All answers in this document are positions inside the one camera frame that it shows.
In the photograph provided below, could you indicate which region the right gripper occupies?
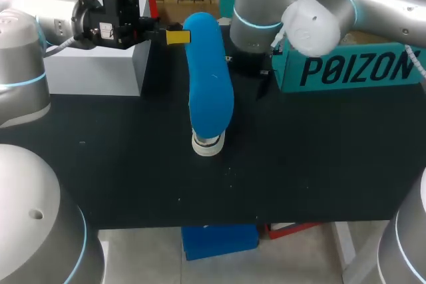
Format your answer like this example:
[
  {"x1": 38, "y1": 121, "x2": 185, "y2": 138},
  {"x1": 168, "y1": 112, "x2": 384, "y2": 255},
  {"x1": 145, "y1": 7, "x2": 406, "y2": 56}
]
[{"x1": 230, "y1": 43, "x2": 278, "y2": 99}]

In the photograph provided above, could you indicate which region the red flat box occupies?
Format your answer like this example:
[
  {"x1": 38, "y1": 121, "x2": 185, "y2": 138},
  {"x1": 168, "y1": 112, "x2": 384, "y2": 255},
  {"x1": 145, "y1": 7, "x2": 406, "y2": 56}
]
[{"x1": 265, "y1": 221, "x2": 325, "y2": 241}]

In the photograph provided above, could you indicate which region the white shoe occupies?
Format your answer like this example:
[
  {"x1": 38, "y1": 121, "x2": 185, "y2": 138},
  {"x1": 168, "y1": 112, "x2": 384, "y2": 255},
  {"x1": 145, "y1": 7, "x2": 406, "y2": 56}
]
[{"x1": 191, "y1": 128, "x2": 226, "y2": 158}]

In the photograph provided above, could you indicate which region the brown cardboard box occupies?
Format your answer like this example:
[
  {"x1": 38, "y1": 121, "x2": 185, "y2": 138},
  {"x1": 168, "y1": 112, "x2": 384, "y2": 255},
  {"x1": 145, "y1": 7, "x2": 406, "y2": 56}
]
[{"x1": 155, "y1": 0, "x2": 221, "y2": 26}]

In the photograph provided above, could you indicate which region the blue and black insole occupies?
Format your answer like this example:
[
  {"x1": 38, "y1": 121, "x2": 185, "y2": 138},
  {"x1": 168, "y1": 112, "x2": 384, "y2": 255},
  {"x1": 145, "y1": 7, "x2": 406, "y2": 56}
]
[{"x1": 182, "y1": 12, "x2": 235, "y2": 140}]

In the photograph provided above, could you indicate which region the blue box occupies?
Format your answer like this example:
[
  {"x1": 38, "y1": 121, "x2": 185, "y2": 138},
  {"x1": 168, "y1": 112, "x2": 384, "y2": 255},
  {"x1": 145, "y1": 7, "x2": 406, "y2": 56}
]
[{"x1": 180, "y1": 223, "x2": 261, "y2": 262}]

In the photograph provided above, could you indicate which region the teal box with black print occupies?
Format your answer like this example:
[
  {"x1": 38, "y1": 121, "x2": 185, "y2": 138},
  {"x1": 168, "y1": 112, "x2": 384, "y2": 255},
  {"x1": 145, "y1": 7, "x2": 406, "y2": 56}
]
[{"x1": 270, "y1": 29, "x2": 421, "y2": 94}]

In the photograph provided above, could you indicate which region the white shoebox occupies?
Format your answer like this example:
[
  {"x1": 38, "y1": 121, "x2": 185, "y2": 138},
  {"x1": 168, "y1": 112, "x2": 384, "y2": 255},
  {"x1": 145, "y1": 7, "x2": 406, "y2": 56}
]
[{"x1": 43, "y1": 0, "x2": 152, "y2": 98}]

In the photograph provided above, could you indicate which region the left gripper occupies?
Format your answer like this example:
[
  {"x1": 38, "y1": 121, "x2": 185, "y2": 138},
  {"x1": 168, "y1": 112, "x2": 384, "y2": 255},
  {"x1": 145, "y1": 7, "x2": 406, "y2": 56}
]
[{"x1": 73, "y1": 0, "x2": 194, "y2": 51}]

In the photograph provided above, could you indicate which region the white cable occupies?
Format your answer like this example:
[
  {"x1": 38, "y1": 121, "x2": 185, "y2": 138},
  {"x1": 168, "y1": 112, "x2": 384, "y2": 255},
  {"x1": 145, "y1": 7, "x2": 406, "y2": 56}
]
[
  {"x1": 312, "y1": 0, "x2": 426, "y2": 82},
  {"x1": 44, "y1": 35, "x2": 80, "y2": 58}
]

